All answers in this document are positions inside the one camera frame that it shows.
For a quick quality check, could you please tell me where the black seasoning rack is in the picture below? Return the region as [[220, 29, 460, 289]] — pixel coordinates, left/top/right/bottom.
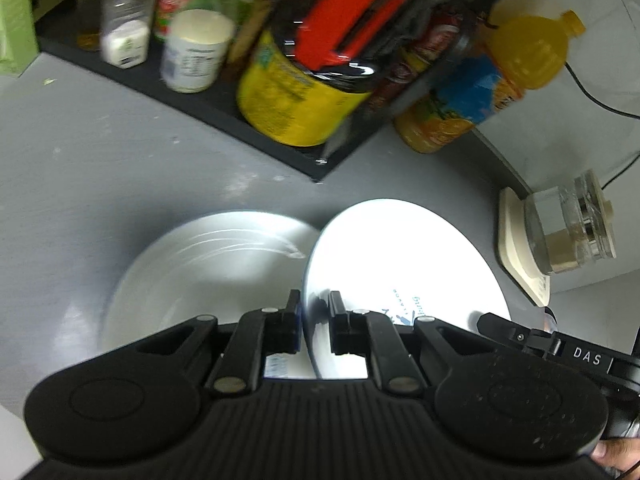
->
[[35, 0, 551, 184]]

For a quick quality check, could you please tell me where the black cable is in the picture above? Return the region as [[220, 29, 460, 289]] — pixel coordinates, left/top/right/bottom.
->
[[599, 151, 640, 192], [564, 61, 640, 122]]

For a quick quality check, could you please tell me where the white plastic jar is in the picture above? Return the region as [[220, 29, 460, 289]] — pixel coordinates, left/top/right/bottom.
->
[[160, 9, 237, 94]]

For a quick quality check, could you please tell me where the small white plate blue print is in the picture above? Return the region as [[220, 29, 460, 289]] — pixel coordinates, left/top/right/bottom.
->
[[302, 198, 514, 382]]

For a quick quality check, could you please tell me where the person's right hand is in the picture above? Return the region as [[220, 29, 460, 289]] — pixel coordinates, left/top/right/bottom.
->
[[591, 436, 640, 474]]

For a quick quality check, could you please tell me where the orange juice bottle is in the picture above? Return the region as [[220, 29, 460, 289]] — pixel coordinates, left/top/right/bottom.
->
[[394, 9, 587, 155]]

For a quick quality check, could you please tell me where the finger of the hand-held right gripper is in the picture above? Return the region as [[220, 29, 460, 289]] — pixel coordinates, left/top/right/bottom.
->
[[476, 312, 562, 359]]

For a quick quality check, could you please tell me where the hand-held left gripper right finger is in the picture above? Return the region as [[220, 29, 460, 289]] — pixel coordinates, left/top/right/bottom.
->
[[327, 290, 502, 394]]

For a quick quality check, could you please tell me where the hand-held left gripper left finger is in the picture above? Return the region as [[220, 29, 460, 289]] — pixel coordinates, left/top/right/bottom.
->
[[134, 289, 304, 395]]

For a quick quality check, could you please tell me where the glass kettle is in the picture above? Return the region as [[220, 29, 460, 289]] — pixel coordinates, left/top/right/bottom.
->
[[524, 169, 619, 277]]

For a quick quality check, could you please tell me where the small red label jar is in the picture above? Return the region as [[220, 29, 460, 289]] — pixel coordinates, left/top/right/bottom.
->
[[153, 0, 195, 45]]

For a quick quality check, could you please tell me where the white-top oil dispenser bottle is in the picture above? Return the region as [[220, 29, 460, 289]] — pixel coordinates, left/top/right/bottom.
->
[[76, 0, 108, 52]]

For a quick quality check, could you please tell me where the oil bottle with yellow label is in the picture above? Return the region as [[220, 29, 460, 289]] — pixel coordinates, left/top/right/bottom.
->
[[236, 0, 433, 149]]

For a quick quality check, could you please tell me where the large white plate brown motif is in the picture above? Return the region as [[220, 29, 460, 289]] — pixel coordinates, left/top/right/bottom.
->
[[101, 209, 322, 363]]

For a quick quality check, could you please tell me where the cream kettle base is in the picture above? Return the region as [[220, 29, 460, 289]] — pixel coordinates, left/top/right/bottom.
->
[[497, 186, 552, 309]]

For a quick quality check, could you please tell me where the clear spice jar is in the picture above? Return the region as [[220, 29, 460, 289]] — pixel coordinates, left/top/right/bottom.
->
[[99, 0, 157, 69]]

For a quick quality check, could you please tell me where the green tissue box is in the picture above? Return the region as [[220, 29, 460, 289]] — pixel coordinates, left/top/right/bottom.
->
[[0, 0, 83, 77]]

